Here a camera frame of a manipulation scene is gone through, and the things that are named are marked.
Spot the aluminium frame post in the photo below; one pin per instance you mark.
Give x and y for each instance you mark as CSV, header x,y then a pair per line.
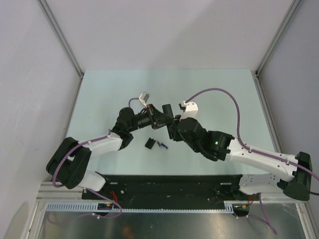
x,y
284,25
51,19

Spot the black battery cover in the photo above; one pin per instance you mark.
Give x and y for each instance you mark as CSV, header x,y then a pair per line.
x,y
150,143

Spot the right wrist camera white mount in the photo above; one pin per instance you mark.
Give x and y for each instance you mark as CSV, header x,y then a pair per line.
x,y
189,109

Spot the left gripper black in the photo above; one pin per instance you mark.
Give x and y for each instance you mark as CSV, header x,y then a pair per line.
x,y
158,118

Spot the grey slotted cable duct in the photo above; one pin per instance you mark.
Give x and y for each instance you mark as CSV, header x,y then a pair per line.
x,y
103,207

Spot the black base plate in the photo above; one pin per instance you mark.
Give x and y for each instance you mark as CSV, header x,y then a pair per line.
x,y
173,191

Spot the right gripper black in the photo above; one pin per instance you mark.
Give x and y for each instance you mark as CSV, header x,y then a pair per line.
x,y
175,136

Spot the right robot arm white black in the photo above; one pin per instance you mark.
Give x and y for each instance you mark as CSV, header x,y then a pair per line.
x,y
291,173

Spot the aluminium cross rail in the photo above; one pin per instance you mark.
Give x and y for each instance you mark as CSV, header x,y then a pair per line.
x,y
47,192

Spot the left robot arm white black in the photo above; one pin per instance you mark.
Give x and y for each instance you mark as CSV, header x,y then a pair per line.
x,y
68,165

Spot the left aluminium frame post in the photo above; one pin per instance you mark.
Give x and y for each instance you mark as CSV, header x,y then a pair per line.
x,y
51,19

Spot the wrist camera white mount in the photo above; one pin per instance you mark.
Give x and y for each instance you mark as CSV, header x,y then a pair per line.
x,y
189,109
143,98

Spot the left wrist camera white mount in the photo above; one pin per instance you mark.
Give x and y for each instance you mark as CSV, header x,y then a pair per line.
x,y
143,98

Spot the black remote control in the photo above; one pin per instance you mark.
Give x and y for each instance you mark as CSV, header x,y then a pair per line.
x,y
167,110

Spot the right aluminium frame post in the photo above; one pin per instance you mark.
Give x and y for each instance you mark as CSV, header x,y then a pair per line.
x,y
284,25

